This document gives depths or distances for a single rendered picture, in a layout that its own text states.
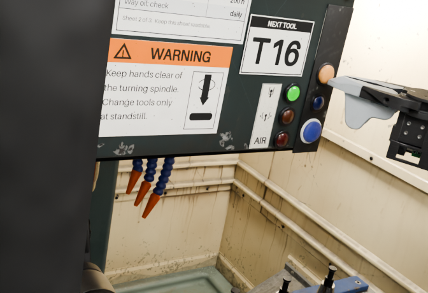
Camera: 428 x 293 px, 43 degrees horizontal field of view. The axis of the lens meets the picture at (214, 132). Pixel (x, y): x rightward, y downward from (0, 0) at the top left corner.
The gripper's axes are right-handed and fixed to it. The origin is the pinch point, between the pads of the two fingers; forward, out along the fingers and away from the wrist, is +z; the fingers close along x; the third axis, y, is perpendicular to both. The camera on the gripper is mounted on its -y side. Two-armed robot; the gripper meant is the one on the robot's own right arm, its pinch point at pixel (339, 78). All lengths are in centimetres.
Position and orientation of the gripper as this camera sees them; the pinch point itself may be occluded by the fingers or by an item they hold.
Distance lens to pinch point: 71.4
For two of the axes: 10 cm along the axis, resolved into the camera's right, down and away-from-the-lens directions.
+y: -1.8, 9.3, 3.1
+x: 4.6, -2.0, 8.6
